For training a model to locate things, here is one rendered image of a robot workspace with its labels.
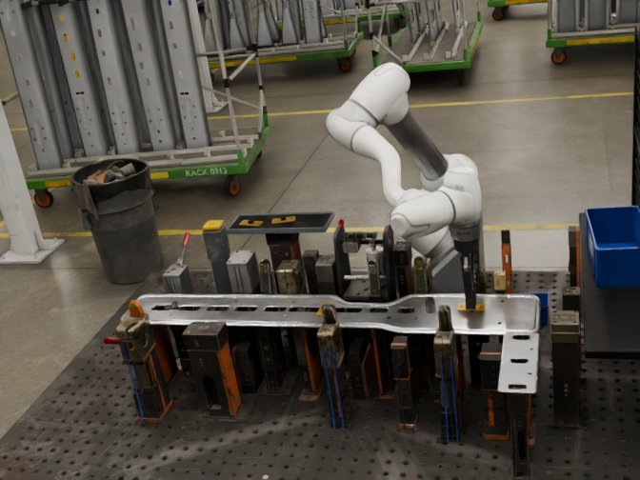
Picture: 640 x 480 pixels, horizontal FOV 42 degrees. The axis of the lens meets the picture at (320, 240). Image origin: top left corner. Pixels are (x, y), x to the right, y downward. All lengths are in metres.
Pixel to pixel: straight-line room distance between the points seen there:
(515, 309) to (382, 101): 0.79
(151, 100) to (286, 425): 4.54
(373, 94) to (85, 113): 4.64
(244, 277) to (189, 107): 4.06
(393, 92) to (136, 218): 2.84
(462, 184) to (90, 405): 1.52
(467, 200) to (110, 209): 3.23
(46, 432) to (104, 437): 0.22
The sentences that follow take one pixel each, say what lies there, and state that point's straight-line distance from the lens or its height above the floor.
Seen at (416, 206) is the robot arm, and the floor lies 1.42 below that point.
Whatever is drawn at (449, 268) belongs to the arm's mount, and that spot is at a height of 0.88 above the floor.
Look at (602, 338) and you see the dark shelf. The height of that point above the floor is 1.03.
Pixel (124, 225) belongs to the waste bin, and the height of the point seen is 0.42.
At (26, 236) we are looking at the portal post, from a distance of 6.29.
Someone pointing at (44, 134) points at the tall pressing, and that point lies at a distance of 7.10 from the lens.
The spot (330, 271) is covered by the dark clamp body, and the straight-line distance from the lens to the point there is 2.81.
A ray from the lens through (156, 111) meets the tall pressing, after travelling 6.93.
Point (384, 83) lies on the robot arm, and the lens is 2.79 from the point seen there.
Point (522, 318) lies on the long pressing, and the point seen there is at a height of 1.00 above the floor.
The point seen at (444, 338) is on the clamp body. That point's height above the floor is 1.04.
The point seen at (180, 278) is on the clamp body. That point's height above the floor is 1.04.
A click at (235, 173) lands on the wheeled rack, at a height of 0.21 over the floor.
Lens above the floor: 2.32
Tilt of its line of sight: 25 degrees down
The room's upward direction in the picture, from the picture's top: 9 degrees counter-clockwise
